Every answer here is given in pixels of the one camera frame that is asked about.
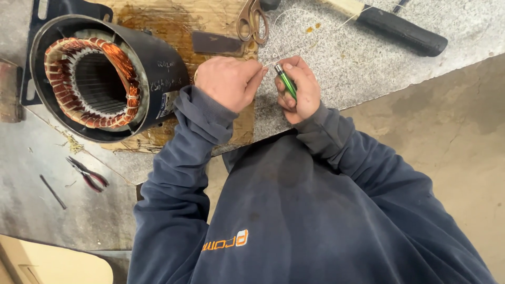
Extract person's right hand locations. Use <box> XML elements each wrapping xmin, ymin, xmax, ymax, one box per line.
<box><xmin>274</xmin><ymin>55</ymin><xmax>322</xmax><ymax>125</ymax></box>

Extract person's left hand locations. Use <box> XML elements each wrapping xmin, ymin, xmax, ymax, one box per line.
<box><xmin>195</xmin><ymin>56</ymin><xmax>269</xmax><ymax>113</ymax></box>

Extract green lighter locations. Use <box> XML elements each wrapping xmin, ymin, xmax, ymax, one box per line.
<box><xmin>274</xmin><ymin>64</ymin><xmax>298</xmax><ymax>102</ymax></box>

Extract thin white string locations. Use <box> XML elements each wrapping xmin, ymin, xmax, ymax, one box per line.
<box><xmin>262</xmin><ymin>6</ymin><xmax>357</xmax><ymax>68</ymax></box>

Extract dark flat metal plate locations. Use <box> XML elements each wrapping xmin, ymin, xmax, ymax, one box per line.
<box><xmin>191</xmin><ymin>30</ymin><xmax>246</xmax><ymax>57</ymax></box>

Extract rusty metal scissors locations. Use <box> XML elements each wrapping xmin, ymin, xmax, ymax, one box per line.
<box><xmin>236</xmin><ymin>0</ymin><xmax>270</xmax><ymax>45</ymax></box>

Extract black motor stator copper windings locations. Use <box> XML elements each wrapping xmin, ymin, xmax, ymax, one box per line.
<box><xmin>21</xmin><ymin>0</ymin><xmax>191</xmax><ymax>144</ymax></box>

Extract stained wooden board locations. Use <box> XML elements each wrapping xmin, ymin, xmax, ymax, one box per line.
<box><xmin>85</xmin><ymin>0</ymin><xmax>259</xmax><ymax>154</ymax></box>

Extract dark blue sweatshirt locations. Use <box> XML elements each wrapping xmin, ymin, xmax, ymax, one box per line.
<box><xmin>126</xmin><ymin>128</ymin><xmax>498</xmax><ymax>284</ymax></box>

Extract thin dark metal strip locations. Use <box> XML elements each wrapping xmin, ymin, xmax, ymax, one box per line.
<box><xmin>39</xmin><ymin>174</ymin><xmax>68</xmax><ymax>210</ymax></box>

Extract rusty metal block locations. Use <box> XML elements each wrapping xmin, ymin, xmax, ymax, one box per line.
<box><xmin>0</xmin><ymin>58</ymin><xmax>23</xmax><ymax>124</ymax></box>

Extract beige wooden panel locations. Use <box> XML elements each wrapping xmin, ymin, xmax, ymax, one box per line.
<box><xmin>0</xmin><ymin>234</ymin><xmax>114</xmax><ymax>284</ymax></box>

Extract black-handled tool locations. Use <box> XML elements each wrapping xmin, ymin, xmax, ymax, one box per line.
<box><xmin>321</xmin><ymin>0</ymin><xmax>449</xmax><ymax>58</ymax></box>

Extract red-handled pliers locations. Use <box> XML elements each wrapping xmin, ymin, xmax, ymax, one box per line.
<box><xmin>65</xmin><ymin>156</ymin><xmax>109</xmax><ymax>193</ymax></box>

